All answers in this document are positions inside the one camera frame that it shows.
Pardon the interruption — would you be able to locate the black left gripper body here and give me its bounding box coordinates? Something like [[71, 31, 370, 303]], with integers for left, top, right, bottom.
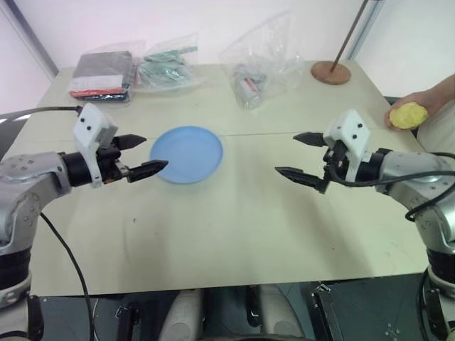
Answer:
[[95, 136, 131, 185]]

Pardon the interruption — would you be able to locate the black hanging cable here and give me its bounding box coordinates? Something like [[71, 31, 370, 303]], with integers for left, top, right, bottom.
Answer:
[[39, 211, 99, 341]]

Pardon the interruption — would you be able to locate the black perforated panel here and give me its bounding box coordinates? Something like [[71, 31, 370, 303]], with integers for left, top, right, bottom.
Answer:
[[38, 295, 172, 341]]

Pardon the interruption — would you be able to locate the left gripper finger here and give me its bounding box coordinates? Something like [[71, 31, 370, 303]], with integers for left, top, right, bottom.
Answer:
[[117, 134, 148, 151], [127, 159, 169, 184]]

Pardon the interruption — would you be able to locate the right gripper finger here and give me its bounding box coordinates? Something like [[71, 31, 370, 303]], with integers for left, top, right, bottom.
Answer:
[[291, 131, 326, 148], [274, 166, 331, 195]]

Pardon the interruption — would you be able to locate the clear bag with dark clothes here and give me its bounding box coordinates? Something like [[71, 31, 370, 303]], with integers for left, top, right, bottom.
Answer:
[[68, 40, 146, 104]]

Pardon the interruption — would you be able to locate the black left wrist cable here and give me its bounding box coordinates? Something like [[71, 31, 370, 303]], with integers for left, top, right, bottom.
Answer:
[[0, 105, 81, 121]]

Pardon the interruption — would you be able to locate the clear bag with green items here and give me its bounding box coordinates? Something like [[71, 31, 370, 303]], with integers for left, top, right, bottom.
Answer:
[[134, 33, 208, 94]]

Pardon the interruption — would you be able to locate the blue round plate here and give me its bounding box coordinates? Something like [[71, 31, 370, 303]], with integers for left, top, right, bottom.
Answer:
[[149, 125, 225, 185]]

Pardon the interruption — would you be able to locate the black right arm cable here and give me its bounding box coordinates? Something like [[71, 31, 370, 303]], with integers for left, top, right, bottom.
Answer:
[[324, 151, 455, 223]]

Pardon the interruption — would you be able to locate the grey rounded shape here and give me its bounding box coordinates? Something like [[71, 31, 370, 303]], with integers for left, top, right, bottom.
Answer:
[[166, 291, 205, 341], [260, 283, 309, 341]]

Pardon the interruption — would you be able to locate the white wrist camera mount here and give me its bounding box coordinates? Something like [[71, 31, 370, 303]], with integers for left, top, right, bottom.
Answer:
[[73, 102, 119, 190], [323, 109, 372, 180]]

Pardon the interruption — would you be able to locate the person's bare hand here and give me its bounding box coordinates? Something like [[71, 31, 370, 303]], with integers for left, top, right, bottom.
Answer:
[[383, 90, 445, 129]]

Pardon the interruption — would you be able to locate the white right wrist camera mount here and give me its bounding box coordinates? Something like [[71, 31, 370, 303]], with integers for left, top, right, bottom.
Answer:
[[323, 109, 372, 180]]

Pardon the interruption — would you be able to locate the small white red packet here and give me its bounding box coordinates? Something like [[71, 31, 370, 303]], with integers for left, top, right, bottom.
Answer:
[[235, 65, 268, 106]]

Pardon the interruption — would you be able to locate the yellow potato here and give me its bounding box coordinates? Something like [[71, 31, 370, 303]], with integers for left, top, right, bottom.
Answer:
[[389, 102, 429, 131]]

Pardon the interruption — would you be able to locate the wooden stand with round base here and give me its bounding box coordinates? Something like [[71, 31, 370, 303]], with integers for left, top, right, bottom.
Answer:
[[310, 0, 371, 85]]

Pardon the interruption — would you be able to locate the large clear plastic bag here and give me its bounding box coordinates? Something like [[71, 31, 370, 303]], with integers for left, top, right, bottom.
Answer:
[[218, 9, 306, 111]]

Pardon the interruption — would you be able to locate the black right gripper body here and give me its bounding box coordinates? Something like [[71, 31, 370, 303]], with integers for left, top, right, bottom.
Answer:
[[322, 139, 348, 179]]

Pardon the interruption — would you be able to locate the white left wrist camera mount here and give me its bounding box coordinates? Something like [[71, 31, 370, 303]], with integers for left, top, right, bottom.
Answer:
[[73, 102, 119, 190]]

